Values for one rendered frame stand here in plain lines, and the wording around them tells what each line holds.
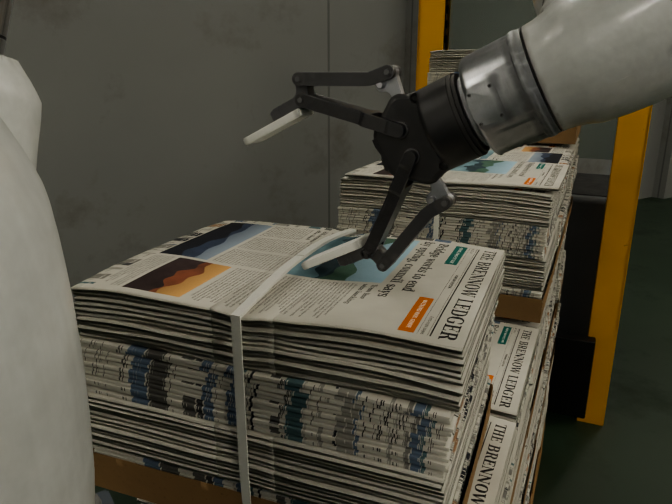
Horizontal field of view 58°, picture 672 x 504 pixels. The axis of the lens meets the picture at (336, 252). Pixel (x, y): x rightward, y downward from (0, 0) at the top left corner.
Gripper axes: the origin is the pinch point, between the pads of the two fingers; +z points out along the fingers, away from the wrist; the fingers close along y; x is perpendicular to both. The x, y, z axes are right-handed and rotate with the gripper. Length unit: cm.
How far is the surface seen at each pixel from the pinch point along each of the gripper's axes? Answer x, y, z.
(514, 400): 22.2, 36.8, -5.6
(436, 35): 159, -31, 14
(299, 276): -2.3, 7.5, 1.3
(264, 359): -12.7, 11.7, 1.4
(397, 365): -12.2, 15.5, -9.8
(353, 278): -1.2, 9.7, -3.5
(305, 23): 273, -90, 103
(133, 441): -14.0, 15.3, 19.5
